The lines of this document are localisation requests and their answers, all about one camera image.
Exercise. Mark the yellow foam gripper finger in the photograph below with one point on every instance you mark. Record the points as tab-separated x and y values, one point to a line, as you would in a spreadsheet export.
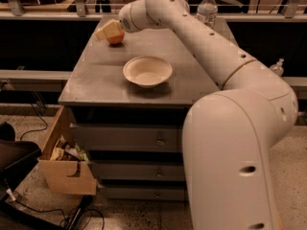
111	29

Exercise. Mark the orange fruit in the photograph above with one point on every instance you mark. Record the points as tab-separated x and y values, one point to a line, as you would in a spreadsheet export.
116	39

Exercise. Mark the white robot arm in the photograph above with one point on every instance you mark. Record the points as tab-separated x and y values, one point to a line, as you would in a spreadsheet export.
226	135

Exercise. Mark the white paper bowl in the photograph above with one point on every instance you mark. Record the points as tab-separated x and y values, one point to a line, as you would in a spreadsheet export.
147	71

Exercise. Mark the grey metal drawer cabinet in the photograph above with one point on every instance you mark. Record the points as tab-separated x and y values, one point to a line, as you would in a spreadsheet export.
133	135

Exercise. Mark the clear plastic water bottle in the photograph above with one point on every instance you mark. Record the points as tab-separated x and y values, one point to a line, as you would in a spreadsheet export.
207	12

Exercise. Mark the wooden crate with items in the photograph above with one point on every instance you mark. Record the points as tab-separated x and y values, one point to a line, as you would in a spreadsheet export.
62	170

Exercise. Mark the black chair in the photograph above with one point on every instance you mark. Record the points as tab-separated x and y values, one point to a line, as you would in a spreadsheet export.
17	158

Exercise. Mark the small clear bottle background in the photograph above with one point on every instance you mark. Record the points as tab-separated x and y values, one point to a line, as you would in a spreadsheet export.
278	67

